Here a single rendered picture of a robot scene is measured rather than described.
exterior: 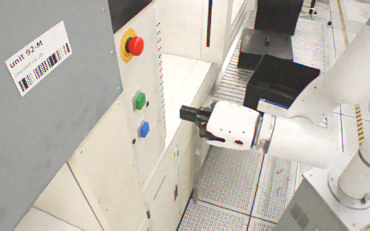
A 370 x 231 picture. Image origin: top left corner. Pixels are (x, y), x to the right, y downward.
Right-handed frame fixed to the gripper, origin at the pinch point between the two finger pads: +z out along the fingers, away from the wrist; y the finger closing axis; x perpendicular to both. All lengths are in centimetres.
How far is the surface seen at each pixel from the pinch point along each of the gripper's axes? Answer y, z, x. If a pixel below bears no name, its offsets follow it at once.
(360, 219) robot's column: 14, -59, -44
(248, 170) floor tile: 77, -18, -120
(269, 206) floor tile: 54, -37, -120
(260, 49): 93, -8, -34
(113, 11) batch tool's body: -4.2, 12.4, 24.1
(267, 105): 49, -18, -34
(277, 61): 77, -18, -29
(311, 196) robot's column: 22, -43, -50
